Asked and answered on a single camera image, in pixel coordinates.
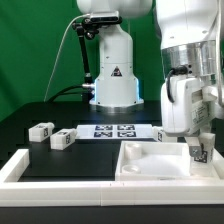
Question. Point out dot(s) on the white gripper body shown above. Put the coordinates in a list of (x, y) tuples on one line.
[(194, 106)]

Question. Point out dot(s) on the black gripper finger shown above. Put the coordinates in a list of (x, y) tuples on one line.
[(195, 149)]

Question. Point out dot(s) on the white square tabletop panel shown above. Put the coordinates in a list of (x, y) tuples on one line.
[(144, 161)]

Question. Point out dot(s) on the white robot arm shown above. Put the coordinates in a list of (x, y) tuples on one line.
[(191, 32)]

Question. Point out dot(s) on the white U-shaped obstacle fence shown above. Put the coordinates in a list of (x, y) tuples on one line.
[(15, 193)]

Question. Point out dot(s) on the white fiducial marker base plate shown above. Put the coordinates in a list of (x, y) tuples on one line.
[(115, 131)]

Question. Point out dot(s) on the grey camera on mount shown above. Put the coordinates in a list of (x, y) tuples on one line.
[(105, 17)]

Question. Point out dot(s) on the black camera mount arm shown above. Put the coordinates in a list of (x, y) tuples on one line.
[(84, 50)]

